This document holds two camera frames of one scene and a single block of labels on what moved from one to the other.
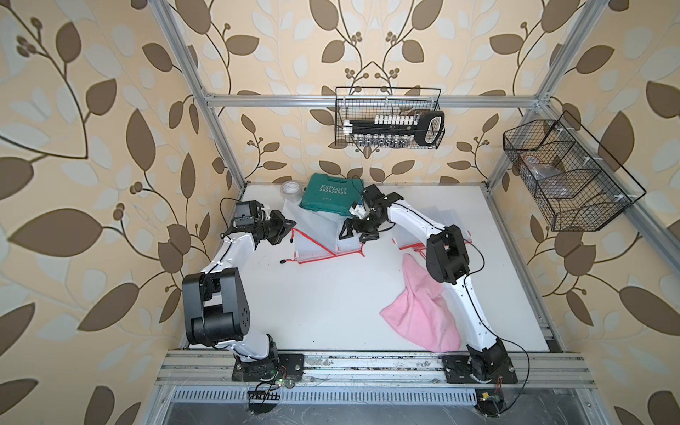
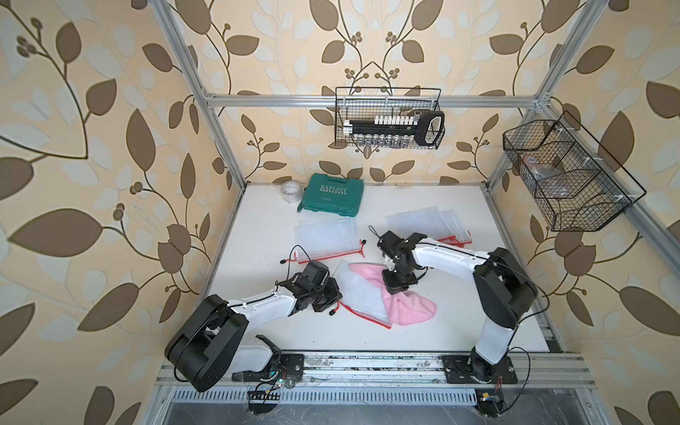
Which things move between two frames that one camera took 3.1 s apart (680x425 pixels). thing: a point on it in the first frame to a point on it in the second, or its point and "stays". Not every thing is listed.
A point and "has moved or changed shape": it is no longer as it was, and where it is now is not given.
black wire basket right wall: [578, 185] stays
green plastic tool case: [327, 193] stays
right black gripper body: [367, 225] to [397, 279]
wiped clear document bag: [445, 218] stays
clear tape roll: [291, 189] stays
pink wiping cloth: [421, 312] has moved or changed shape
